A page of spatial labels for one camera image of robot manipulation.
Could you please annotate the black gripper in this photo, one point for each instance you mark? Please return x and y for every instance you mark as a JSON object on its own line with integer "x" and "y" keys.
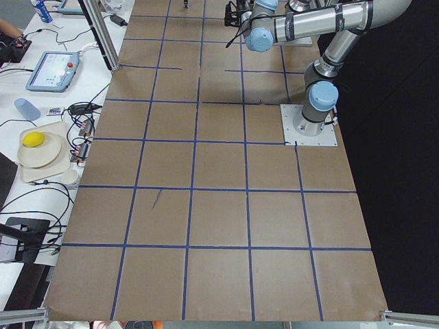
{"x": 236, "y": 15}

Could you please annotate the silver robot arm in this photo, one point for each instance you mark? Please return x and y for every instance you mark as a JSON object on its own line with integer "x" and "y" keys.
{"x": 262, "y": 28}

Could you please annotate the person's hand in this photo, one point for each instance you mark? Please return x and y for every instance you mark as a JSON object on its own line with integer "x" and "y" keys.
{"x": 9, "y": 29}

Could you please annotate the black power adapter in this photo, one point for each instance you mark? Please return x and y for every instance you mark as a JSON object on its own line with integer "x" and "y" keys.
{"x": 118, "y": 20}

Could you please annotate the teach pendant tablet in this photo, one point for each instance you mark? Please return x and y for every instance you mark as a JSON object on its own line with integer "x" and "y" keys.
{"x": 54, "y": 72}

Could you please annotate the blue plastic cup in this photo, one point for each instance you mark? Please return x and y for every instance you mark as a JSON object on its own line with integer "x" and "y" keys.
{"x": 28, "y": 110}

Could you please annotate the white paper cup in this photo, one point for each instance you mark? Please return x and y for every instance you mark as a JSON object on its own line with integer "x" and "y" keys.
{"x": 70, "y": 178}

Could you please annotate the yellow lemon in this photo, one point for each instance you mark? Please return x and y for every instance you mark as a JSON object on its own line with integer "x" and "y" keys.
{"x": 33, "y": 139}

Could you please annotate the beige round plate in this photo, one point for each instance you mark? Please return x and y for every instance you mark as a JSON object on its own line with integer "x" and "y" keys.
{"x": 35, "y": 157}

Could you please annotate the beige square tray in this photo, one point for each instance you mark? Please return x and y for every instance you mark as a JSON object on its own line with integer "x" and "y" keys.
{"x": 59, "y": 165}

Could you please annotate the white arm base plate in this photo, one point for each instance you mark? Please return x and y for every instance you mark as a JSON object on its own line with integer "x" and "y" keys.
{"x": 298, "y": 131}

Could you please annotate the aluminium frame post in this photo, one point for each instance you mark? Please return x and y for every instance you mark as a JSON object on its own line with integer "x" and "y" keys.
{"x": 98, "y": 27}

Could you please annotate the black camera stand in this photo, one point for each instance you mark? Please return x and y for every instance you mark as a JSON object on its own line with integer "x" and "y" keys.
{"x": 22, "y": 239}

